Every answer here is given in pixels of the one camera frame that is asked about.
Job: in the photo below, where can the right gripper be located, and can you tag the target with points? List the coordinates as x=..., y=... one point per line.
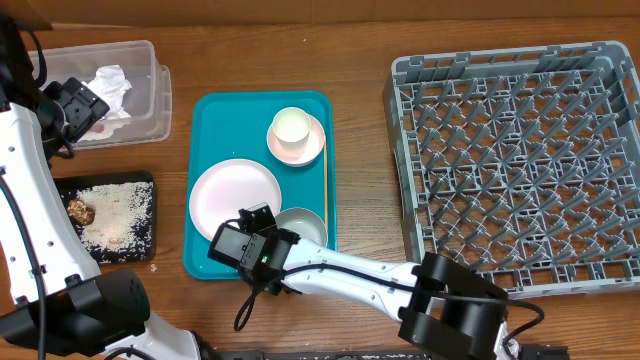
x=256, y=220

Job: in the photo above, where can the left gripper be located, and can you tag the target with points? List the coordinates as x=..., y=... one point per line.
x=85, y=108

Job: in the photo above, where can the red snack wrapper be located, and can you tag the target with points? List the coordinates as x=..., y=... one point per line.
x=102, y=131

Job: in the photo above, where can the white tissue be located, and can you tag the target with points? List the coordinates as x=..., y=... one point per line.
x=110, y=84

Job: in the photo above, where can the grey bowl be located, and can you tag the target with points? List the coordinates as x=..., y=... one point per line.
x=305, y=223

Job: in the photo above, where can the large white plate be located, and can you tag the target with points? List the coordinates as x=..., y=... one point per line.
x=228, y=186

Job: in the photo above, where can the brown food scrap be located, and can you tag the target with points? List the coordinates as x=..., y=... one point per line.
x=80, y=213

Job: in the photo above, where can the white cup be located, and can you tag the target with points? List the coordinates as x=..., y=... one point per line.
x=292, y=126

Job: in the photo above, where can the rice pile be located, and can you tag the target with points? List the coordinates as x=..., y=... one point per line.
x=122, y=217

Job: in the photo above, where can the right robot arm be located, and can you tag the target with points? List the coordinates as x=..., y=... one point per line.
x=442, y=307

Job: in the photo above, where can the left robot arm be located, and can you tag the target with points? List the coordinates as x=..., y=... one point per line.
x=64, y=304

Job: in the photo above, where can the clear plastic waste bin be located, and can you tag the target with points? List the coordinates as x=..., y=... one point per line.
x=149, y=101

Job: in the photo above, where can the black food waste tray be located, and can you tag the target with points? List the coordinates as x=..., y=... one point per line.
x=68, y=189

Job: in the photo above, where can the grey dishwasher rack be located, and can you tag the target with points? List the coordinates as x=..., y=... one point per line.
x=521, y=164

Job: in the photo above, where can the small pink saucer plate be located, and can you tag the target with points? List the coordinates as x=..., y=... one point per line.
x=313, y=148

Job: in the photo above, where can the wooden chopstick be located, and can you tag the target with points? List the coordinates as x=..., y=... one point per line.
x=325, y=186

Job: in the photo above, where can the teal serving tray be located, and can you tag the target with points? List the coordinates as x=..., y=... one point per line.
x=234, y=126

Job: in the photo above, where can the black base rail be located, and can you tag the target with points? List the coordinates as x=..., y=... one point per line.
x=531, y=352

